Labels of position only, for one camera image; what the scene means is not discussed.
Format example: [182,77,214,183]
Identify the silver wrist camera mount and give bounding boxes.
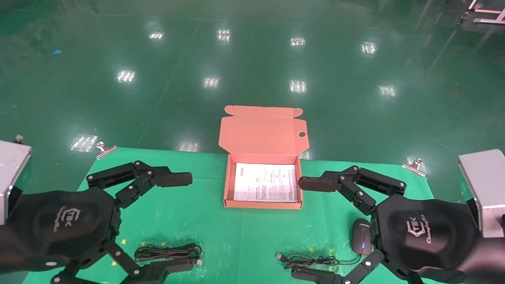
[0,135,32,226]
[458,149,505,239]

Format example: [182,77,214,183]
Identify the silver binder clip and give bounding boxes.
[402,158,426,178]
[96,142,117,160]

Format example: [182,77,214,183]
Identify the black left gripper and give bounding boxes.
[0,161,195,284]

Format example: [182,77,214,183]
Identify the green table mat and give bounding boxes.
[22,147,472,284]

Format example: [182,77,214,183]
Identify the orange cardboard box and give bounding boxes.
[218,105,309,210]

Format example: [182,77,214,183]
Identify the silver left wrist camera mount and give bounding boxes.
[0,135,32,226]

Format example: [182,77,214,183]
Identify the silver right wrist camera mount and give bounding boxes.
[458,149,505,239]

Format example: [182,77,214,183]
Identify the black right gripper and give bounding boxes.
[291,165,505,284]

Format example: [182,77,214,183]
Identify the black data cable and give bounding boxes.
[134,243,203,266]

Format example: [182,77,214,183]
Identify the black wired mouse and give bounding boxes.
[275,218,374,271]

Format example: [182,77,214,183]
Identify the white metal frame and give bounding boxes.
[461,0,505,24]

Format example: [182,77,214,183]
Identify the white printed leaflet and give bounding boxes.
[234,163,299,203]

